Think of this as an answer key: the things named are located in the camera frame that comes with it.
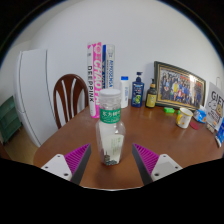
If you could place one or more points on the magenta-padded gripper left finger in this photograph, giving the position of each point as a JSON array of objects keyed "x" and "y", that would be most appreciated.
[{"x": 58, "y": 165}]

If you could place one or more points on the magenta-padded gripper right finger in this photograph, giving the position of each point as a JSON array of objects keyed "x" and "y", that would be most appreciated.
[{"x": 165, "y": 165}]

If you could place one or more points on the clear green-labelled drink bottle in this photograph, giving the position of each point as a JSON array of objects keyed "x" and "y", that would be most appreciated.
[{"x": 110, "y": 133}]

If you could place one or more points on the green packet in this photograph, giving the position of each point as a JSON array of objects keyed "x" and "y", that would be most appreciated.
[{"x": 169, "y": 110}]

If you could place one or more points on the blue tissue pack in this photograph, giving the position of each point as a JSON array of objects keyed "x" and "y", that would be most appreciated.
[{"x": 200, "y": 115}]

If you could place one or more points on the green cabinet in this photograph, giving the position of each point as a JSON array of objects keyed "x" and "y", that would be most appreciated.
[{"x": 9, "y": 118}]

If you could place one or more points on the dark wooden chair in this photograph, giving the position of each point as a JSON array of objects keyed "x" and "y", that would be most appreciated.
[{"x": 60, "y": 96}]

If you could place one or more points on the amber pump bottle yellow label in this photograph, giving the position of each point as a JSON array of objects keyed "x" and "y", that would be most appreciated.
[{"x": 151, "y": 97}]

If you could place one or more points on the white refrigerator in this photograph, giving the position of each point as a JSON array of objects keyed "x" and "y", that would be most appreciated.
[{"x": 33, "y": 93}]

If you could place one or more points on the blue pump bottle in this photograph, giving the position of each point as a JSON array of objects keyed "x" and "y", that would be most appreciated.
[{"x": 137, "y": 93}]

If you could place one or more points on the white printed gift bag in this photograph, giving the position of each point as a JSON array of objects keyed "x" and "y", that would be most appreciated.
[{"x": 215, "y": 106}]

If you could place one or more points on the framed group picture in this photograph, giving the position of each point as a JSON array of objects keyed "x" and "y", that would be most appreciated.
[{"x": 178, "y": 85}]

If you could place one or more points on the white bottle with blue cap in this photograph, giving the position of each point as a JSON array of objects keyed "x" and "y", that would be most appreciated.
[{"x": 124, "y": 93}]

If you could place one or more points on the white and blue shuttlecock tube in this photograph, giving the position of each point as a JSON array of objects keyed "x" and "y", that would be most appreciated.
[{"x": 108, "y": 66}]

